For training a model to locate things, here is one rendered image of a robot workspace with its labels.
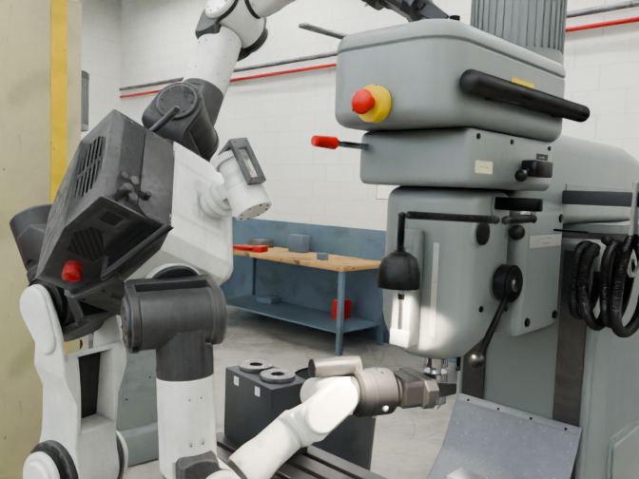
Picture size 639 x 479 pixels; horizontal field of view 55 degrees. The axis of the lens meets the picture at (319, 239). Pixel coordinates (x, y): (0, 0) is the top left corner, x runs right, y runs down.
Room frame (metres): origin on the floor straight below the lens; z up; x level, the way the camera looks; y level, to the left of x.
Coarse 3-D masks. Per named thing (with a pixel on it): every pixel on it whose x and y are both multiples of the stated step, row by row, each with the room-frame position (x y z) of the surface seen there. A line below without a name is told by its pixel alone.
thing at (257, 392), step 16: (240, 368) 1.60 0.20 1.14; (256, 368) 1.58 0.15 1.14; (272, 368) 1.61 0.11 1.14; (240, 384) 1.56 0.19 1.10; (256, 384) 1.50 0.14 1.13; (272, 384) 1.49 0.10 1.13; (288, 384) 1.49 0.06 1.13; (224, 400) 1.62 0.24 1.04; (240, 400) 1.56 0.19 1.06; (256, 400) 1.50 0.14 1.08; (272, 400) 1.45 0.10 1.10; (288, 400) 1.48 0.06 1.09; (224, 416) 1.62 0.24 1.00; (240, 416) 1.56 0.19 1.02; (256, 416) 1.50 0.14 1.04; (272, 416) 1.46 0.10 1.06; (224, 432) 1.62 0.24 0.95; (240, 432) 1.56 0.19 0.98; (256, 432) 1.50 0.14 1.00; (304, 448) 1.52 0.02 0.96
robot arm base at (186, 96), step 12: (180, 84) 1.20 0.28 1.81; (156, 96) 1.19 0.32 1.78; (168, 96) 1.18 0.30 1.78; (180, 96) 1.18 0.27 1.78; (192, 96) 1.18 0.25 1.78; (156, 108) 1.18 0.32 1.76; (168, 108) 1.17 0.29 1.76; (180, 108) 1.17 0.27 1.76; (192, 108) 1.17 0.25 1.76; (144, 120) 1.18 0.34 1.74; (156, 120) 1.17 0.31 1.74; (180, 120) 1.16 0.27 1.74; (192, 120) 1.16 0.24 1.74; (168, 132) 1.16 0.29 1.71; (180, 132) 1.15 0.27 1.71; (216, 132) 1.30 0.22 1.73; (192, 144) 1.20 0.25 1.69; (216, 144) 1.29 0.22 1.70; (204, 156) 1.27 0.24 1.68
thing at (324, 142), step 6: (312, 138) 1.07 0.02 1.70; (318, 138) 1.06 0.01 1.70; (324, 138) 1.07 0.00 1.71; (330, 138) 1.08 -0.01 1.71; (336, 138) 1.10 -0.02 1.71; (312, 144) 1.07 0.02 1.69; (318, 144) 1.07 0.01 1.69; (324, 144) 1.08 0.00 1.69; (330, 144) 1.08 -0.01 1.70; (336, 144) 1.09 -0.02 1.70; (342, 144) 1.11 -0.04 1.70; (348, 144) 1.12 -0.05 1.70; (354, 144) 1.14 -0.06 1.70; (360, 144) 1.15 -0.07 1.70; (366, 144) 1.16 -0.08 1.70
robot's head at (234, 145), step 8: (232, 144) 1.04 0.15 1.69; (240, 144) 1.05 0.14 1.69; (248, 144) 1.06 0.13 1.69; (224, 152) 1.06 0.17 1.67; (232, 152) 1.06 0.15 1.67; (240, 152) 1.04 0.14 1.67; (248, 152) 1.06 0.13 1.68; (216, 160) 1.06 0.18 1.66; (240, 160) 1.04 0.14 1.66; (256, 160) 1.05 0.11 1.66; (240, 168) 1.04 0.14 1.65; (256, 168) 1.05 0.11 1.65; (248, 176) 1.03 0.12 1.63; (264, 176) 1.05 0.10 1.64; (248, 184) 1.03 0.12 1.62
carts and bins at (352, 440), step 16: (304, 368) 3.33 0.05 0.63; (352, 416) 2.96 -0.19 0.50; (336, 432) 2.95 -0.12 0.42; (352, 432) 2.97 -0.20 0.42; (368, 432) 3.04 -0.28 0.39; (320, 448) 2.97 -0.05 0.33; (336, 448) 2.96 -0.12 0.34; (352, 448) 2.98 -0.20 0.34; (368, 448) 3.05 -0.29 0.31; (368, 464) 3.08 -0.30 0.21
